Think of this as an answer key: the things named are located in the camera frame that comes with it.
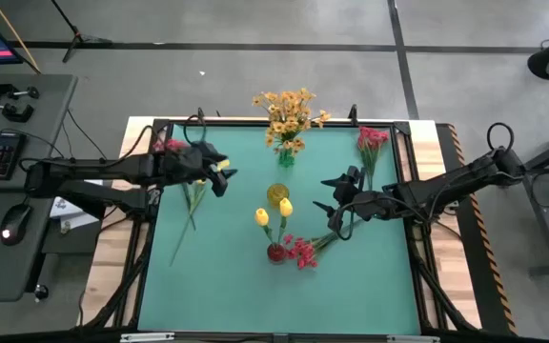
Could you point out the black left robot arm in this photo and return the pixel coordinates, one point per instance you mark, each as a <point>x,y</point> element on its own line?
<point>93,171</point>

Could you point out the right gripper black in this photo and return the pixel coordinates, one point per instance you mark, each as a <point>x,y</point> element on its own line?
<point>365,205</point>

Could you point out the black metal table frame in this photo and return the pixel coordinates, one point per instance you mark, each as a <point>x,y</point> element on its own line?
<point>402,128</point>

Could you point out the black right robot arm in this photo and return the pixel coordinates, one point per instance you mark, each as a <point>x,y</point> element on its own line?
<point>446,188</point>

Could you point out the orange artificial flower bunch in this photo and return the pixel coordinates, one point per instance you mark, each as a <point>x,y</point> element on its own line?
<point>284,102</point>
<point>297,144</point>

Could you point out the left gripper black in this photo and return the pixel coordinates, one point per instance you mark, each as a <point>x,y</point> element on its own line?
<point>189,164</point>

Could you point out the red artificial flower bunch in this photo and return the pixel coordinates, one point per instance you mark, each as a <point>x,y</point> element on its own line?
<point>303,250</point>
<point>175,144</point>
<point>372,138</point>

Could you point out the black screw clamp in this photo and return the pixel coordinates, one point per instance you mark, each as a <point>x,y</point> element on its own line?
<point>14,113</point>
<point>3,89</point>

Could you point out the green flower stems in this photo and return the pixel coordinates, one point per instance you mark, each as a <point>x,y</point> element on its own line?
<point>181,240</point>

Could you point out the yellow tape label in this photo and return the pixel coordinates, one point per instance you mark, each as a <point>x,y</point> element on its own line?
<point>223,165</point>

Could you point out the yellow artificial tulip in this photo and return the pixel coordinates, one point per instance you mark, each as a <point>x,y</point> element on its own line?
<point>261,217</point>
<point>286,207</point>

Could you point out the black tripod stand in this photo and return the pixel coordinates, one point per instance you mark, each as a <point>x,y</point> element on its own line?
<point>79,37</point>

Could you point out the red ribbed glass vase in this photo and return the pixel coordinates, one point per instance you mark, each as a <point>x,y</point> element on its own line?
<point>276,253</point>

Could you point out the white paper sheets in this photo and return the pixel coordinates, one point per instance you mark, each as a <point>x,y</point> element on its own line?
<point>72,220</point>

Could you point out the black panel with hazard stripe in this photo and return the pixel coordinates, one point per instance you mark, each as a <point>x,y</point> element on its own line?
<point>491,290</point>

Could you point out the yellow glass vase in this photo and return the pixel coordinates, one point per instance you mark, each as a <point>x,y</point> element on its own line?
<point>278,194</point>

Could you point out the black computer mouse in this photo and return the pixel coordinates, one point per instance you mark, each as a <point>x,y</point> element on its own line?
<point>14,224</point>

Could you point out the green glass vase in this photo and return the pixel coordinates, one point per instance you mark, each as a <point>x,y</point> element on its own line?
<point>286,161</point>

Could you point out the teal table mat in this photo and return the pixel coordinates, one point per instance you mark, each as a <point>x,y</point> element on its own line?
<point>217,295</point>

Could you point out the black frame clip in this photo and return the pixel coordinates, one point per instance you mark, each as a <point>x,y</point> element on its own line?
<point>200,112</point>
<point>352,113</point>

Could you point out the grey desk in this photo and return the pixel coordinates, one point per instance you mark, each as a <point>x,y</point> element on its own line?
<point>46,119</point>

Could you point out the silver metal bracket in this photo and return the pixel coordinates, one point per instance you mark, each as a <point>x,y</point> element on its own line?
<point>146,337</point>
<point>412,339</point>

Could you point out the thin wooden rod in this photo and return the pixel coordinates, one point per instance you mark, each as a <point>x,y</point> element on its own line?
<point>14,34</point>

